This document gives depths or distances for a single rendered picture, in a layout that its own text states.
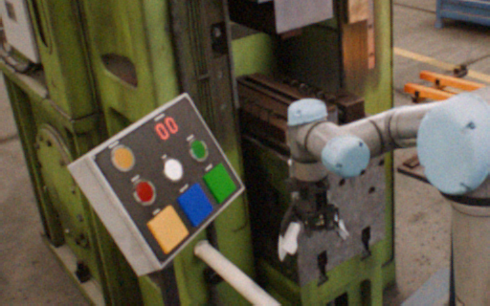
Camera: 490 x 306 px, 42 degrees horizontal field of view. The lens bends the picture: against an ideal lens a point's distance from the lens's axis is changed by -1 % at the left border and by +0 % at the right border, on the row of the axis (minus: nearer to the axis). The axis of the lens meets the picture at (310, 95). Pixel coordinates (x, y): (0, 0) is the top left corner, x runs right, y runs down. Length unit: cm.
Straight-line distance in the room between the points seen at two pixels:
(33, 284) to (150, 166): 178
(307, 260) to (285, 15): 76
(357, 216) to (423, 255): 90
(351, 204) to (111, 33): 91
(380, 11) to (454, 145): 143
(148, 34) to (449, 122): 105
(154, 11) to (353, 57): 75
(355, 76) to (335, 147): 105
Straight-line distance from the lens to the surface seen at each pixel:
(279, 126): 187
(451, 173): 82
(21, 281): 320
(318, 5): 180
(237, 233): 208
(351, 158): 114
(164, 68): 174
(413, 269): 288
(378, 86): 228
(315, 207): 129
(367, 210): 213
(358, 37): 214
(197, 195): 150
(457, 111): 80
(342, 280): 219
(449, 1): 585
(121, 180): 139
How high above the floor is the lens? 179
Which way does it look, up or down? 23 degrees down
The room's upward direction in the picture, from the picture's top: 4 degrees counter-clockwise
